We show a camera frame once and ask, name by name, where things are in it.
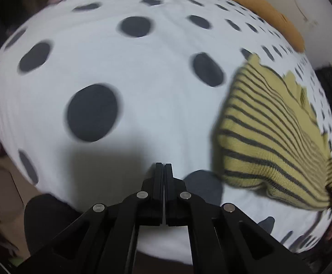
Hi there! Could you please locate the yellow striped knit sweater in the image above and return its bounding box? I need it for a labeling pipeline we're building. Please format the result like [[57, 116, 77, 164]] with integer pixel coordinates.
[[212, 54, 332, 210]]

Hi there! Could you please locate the white polka dot bedspread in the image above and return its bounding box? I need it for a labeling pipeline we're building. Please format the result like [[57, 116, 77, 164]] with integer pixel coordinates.
[[0, 0, 332, 264]]

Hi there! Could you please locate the white cable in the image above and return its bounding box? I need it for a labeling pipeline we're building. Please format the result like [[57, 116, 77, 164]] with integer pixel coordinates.
[[283, 0, 319, 27]]

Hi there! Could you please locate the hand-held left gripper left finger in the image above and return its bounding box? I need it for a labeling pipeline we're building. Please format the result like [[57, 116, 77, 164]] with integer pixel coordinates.
[[17, 163, 165, 274]]

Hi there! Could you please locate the orange quilted pillow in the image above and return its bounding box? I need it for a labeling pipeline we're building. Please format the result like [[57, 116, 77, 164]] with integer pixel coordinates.
[[222, 0, 305, 52]]

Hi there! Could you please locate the black backpack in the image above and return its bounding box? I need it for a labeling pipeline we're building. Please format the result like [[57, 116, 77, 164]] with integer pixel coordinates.
[[315, 66, 332, 126]]

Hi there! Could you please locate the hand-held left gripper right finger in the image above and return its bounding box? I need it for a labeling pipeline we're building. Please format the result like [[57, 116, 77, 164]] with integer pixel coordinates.
[[165, 163, 309, 274]]

